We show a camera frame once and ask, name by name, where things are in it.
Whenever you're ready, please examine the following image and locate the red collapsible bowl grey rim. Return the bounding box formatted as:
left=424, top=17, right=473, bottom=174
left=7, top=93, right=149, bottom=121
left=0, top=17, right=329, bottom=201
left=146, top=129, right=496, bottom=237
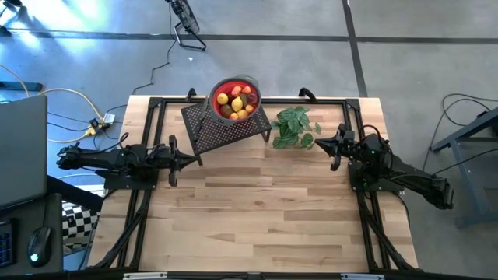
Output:
left=208, top=74, right=261, bottom=128

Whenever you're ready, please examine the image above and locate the grey power adapter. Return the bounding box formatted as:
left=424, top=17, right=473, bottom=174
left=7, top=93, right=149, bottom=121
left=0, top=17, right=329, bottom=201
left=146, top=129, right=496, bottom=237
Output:
left=88, top=111, right=117, bottom=137

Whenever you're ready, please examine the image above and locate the black floor fan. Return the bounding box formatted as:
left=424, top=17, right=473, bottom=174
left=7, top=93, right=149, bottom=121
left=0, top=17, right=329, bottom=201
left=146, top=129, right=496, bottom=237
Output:
left=166, top=0, right=208, bottom=52

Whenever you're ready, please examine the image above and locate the yellow floor cable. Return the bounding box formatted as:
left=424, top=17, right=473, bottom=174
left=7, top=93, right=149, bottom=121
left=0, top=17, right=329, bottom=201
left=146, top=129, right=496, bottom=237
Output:
left=38, top=87, right=108, bottom=144

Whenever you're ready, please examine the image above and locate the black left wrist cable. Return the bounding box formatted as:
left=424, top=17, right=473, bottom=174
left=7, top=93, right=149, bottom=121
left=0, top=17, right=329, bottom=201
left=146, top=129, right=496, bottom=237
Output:
left=79, top=131, right=132, bottom=155

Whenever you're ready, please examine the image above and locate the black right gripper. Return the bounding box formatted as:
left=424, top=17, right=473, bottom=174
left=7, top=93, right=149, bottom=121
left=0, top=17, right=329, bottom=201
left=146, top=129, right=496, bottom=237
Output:
left=314, top=123, right=391, bottom=173

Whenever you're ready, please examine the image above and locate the silver aluminium bracket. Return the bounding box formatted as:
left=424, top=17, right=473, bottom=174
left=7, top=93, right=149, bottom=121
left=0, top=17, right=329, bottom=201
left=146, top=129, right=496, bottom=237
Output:
left=122, top=271, right=169, bottom=280
left=340, top=272, right=387, bottom=280

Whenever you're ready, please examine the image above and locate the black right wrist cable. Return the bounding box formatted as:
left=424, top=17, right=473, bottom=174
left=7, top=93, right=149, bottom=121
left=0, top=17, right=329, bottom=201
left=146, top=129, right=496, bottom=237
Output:
left=357, top=124, right=384, bottom=143

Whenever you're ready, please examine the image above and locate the black computer mouse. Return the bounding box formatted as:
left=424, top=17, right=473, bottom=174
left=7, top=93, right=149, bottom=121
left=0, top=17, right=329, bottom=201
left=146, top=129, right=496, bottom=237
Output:
left=26, top=226, right=53, bottom=268

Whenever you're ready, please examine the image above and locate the black operator desk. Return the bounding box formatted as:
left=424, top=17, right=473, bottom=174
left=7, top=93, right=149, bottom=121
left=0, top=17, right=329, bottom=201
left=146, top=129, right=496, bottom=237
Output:
left=0, top=192, right=65, bottom=277

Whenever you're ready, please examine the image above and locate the grey metal table frame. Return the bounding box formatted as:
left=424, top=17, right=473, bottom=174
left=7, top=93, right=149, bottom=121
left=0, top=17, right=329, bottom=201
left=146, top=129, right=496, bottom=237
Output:
left=429, top=107, right=498, bottom=229

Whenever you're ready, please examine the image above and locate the grey laptop lid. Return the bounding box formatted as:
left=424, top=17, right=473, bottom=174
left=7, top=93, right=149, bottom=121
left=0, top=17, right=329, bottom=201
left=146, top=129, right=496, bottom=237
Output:
left=0, top=94, right=49, bottom=210

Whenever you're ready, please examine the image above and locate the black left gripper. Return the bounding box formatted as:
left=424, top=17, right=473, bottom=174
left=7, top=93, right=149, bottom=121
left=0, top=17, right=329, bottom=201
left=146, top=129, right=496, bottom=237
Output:
left=146, top=134, right=198, bottom=187

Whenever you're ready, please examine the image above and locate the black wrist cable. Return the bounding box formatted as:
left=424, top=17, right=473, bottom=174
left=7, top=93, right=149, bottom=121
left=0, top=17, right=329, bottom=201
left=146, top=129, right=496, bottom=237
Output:
left=79, top=131, right=132, bottom=155
left=357, top=124, right=384, bottom=143

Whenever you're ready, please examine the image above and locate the black perforated metal stand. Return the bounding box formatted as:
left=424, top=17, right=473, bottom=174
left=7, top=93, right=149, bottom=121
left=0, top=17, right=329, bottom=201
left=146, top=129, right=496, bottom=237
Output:
left=181, top=101, right=273, bottom=167

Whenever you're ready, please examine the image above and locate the black keyboard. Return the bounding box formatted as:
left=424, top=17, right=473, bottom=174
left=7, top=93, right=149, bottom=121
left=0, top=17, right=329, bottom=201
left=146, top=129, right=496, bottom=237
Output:
left=0, top=219, right=17, bottom=270

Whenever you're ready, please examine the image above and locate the black white checkerboard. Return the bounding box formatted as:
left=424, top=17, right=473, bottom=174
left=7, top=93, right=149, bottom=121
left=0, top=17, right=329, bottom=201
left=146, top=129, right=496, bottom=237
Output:
left=61, top=200, right=101, bottom=250

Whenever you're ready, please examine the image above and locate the black fan cable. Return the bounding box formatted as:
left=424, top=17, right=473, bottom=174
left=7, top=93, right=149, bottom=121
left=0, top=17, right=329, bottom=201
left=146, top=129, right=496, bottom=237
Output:
left=132, top=7, right=175, bottom=95

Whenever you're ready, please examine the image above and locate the black aluminium table frame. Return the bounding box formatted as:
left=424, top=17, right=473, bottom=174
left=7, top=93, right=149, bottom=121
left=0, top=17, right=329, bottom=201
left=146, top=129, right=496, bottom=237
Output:
left=88, top=95, right=420, bottom=273

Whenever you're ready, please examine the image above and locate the beige floor cable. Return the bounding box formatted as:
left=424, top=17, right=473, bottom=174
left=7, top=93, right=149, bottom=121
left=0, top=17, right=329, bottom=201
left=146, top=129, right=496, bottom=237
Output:
left=0, top=63, right=31, bottom=98

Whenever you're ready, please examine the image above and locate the artificial green leafy plant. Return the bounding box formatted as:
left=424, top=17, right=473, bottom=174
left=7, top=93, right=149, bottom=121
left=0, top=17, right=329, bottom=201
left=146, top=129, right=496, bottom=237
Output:
left=271, top=105, right=323, bottom=151

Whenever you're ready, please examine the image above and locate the black chair base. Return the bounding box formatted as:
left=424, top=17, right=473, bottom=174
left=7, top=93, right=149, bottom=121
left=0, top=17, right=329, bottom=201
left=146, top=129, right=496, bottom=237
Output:
left=0, top=0, right=24, bottom=38

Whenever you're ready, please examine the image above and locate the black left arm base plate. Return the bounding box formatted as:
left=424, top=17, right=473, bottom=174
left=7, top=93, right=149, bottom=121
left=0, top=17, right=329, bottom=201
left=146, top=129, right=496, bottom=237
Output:
left=95, top=166, right=161, bottom=191

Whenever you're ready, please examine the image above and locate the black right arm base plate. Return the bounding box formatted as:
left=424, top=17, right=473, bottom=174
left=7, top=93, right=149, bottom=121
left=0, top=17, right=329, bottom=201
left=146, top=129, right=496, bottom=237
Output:
left=348, top=161, right=405, bottom=193

